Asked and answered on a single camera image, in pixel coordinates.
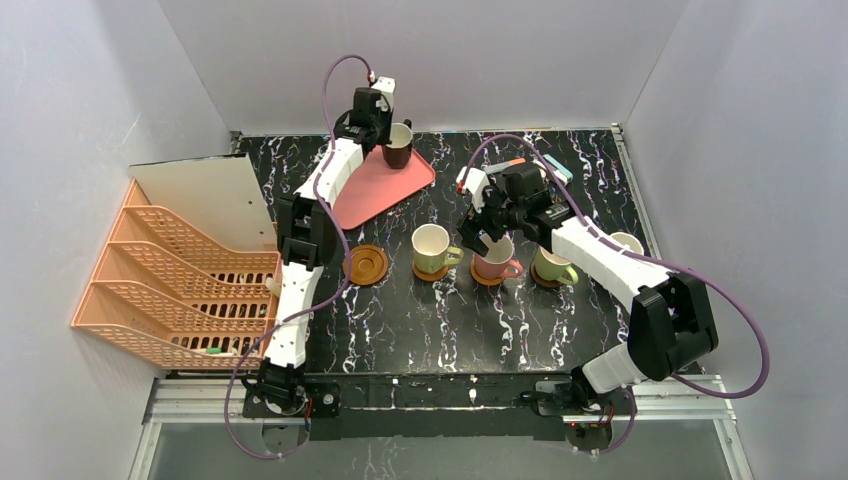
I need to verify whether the yellow-green mug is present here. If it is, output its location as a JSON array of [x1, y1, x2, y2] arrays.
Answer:
[[411, 223, 464, 266]]

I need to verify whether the black mug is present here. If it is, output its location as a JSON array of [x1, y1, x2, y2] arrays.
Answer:
[[382, 119, 414, 170]]

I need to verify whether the light wooden coaster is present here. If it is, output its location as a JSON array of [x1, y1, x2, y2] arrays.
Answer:
[[469, 263, 505, 287]]

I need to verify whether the plain brown coaster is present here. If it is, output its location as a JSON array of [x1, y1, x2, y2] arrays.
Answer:
[[413, 262, 450, 282]]

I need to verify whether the pink serving tray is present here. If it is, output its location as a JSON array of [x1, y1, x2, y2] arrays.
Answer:
[[332, 147, 436, 231]]

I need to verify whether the green mug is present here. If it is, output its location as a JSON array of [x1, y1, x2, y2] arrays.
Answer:
[[532, 247, 579, 286]]

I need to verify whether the dark brown wooden coaster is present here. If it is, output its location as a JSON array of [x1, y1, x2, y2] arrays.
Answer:
[[530, 268, 562, 289]]

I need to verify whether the brown grooved wooden coaster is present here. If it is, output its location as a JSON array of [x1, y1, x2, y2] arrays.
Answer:
[[342, 244, 390, 286]]

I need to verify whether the pink mug large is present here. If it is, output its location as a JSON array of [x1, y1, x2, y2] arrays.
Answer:
[[610, 232, 645, 255]]

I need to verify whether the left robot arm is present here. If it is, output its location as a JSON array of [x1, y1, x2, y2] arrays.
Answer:
[[245, 77, 395, 414]]

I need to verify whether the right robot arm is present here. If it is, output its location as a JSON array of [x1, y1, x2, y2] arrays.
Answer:
[[456, 163, 719, 408]]

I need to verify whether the orange white marker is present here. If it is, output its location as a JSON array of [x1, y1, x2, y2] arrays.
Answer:
[[483, 158, 526, 175]]

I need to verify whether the white board sheet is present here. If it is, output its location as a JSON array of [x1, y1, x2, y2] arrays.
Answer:
[[129, 154, 276, 252]]

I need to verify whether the orange file rack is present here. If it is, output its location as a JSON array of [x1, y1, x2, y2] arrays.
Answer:
[[71, 183, 279, 371]]

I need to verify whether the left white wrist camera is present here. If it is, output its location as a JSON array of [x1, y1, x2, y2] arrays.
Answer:
[[371, 76, 396, 111]]

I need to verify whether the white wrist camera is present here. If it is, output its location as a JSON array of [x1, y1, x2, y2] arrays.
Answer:
[[371, 76, 396, 111], [456, 167, 490, 213]]

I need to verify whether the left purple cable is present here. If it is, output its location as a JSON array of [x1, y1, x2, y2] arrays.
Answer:
[[223, 54, 379, 462]]

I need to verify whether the purple cable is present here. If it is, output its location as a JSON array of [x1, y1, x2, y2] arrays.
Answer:
[[457, 134, 772, 455], [223, 54, 379, 462]]

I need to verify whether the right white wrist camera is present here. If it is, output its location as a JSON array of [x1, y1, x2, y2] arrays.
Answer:
[[456, 167, 490, 213]]

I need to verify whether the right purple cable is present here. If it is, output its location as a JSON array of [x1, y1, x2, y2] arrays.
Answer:
[[457, 134, 772, 455]]

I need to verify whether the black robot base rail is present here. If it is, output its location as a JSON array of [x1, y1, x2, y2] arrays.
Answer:
[[142, 370, 737, 465]]

